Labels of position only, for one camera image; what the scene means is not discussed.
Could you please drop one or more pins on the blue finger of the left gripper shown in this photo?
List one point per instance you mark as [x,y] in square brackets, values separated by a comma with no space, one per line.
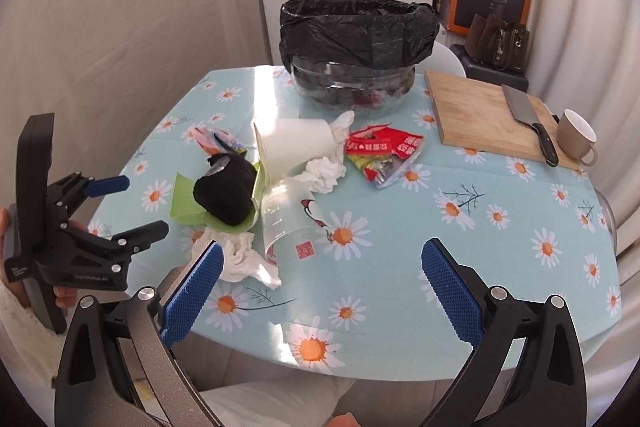
[102,187]

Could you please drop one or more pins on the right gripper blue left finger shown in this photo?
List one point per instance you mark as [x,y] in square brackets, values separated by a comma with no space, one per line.
[187,294]

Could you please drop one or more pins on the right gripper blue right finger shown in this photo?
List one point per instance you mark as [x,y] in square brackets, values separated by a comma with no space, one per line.
[458,301]

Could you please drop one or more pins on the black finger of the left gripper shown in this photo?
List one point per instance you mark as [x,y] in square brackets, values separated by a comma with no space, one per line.
[141,238]

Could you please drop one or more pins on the large white tissue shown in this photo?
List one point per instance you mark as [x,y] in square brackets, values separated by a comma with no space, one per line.
[240,258]

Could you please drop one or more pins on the white knit sleeve forearm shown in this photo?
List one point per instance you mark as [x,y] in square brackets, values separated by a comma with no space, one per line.
[36,346]

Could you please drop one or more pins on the clear plastic trash bin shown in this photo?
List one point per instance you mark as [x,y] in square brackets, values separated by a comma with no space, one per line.
[351,87]

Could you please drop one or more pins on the person's left hand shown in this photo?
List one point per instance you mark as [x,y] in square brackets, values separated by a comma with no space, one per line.
[64,297]

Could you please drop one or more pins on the black crumpled cloth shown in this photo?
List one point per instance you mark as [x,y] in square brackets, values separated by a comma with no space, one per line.
[227,184]

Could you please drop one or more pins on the colourful snack wrapper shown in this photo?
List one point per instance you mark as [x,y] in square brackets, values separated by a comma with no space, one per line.
[217,141]

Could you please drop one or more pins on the clear plastic cup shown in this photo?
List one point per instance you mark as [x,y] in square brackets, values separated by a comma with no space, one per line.
[289,208]

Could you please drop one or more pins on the person's white trouser leg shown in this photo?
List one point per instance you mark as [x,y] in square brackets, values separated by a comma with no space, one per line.
[295,399]

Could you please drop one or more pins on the red snack wrapper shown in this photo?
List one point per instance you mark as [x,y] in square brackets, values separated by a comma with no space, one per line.
[383,153]

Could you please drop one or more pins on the white paper cup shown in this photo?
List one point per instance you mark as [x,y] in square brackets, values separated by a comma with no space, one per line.
[286,143]

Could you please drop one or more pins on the wooden cutting board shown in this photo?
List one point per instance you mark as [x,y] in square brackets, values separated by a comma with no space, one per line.
[474,114]

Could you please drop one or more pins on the small crumpled white tissue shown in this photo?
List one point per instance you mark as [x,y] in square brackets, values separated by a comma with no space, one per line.
[321,175]

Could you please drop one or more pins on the beige ceramic mug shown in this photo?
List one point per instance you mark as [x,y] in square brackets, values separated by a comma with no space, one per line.
[577,138]

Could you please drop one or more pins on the white tissue behind cup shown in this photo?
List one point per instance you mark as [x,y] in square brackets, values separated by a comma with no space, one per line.
[340,129]

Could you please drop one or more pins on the black storage box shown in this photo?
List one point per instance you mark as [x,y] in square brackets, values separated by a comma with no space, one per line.
[479,71]

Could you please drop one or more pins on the white chair back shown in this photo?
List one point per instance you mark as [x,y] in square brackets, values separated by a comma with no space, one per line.
[444,60]

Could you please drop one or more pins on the brown leather handbag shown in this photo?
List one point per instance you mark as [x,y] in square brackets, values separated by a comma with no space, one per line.
[497,43]

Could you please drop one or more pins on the white curtain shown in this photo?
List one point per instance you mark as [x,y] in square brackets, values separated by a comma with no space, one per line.
[585,56]

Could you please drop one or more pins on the steel cleaver black handle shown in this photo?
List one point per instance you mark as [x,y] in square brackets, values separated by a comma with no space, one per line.
[523,112]

